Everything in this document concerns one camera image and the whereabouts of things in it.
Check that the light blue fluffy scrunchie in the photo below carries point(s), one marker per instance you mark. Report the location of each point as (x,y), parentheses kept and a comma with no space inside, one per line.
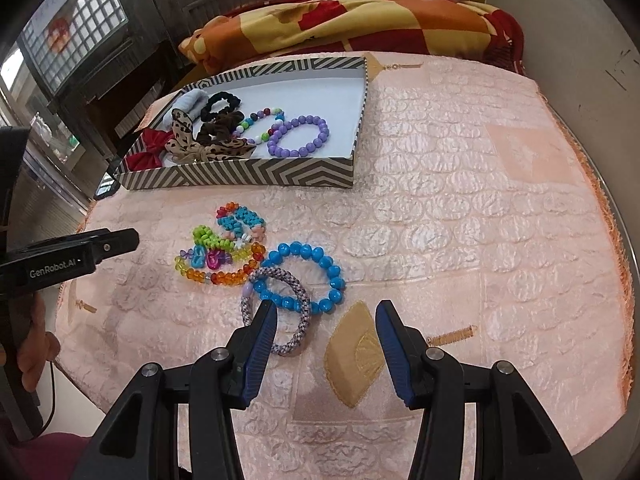
(192,100)

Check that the red fabric bow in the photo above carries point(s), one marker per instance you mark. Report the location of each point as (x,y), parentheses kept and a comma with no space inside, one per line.
(147,152)

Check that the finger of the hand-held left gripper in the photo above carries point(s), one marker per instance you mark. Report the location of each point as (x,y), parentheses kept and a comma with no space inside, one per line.
(115,242)

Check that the person's left hand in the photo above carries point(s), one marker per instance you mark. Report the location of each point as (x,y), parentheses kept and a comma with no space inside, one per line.
(35,360)

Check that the glass display cabinet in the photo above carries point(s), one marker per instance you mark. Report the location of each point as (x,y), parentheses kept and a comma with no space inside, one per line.
(45,170)

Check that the pink quilted tablecloth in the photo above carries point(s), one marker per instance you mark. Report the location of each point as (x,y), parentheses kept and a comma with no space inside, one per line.
(475,235)

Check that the dark wooden chair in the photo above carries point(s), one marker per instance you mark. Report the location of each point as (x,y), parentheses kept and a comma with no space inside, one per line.
(145,75)

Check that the leopard print bow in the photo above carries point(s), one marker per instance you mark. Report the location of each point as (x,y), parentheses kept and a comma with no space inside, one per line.
(220,150)

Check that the metal grille door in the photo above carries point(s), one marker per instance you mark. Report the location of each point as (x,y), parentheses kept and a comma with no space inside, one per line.
(95,10)

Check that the black smartphone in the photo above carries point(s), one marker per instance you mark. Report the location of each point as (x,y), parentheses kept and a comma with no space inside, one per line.
(106,191)

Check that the black scrunchie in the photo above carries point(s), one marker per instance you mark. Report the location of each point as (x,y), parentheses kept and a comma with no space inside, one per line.
(220,96)

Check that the orange yellow patterned blanket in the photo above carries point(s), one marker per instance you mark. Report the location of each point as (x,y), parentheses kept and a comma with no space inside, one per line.
(350,20)

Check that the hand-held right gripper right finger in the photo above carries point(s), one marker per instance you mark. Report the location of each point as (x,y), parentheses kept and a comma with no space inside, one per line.
(395,355)

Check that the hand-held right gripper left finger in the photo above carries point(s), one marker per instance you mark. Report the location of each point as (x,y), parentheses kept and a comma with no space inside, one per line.
(260,345)

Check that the brown scrunchie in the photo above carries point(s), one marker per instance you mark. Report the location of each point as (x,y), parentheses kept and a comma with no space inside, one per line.
(215,130)

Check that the striped cardboard box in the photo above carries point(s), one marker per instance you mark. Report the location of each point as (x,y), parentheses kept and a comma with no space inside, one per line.
(280,172)

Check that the person's dark red clothing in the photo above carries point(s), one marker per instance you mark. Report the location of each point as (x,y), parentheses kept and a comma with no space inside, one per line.
(45,455)

